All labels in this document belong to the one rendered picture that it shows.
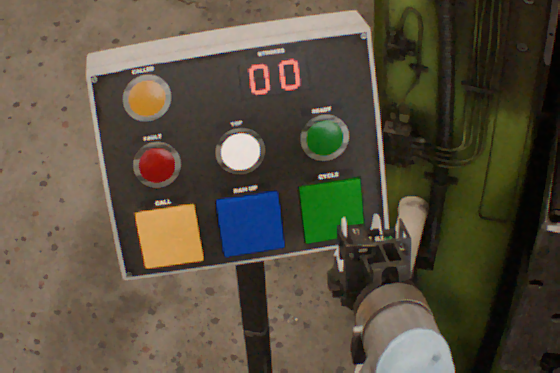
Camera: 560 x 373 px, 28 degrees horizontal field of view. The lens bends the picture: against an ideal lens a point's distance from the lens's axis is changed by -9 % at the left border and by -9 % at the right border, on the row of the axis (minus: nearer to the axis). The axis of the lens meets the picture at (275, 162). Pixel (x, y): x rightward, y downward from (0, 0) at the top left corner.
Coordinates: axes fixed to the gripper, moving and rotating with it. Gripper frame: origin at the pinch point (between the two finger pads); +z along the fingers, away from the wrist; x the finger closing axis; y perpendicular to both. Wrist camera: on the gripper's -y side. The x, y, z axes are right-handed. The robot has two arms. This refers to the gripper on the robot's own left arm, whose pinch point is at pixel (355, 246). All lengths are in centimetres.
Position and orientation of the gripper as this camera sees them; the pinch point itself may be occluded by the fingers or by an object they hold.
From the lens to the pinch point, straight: 141.1
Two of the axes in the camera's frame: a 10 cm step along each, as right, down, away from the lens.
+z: -1.3, -3.7, 9.2
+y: -0.4, -9.2, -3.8
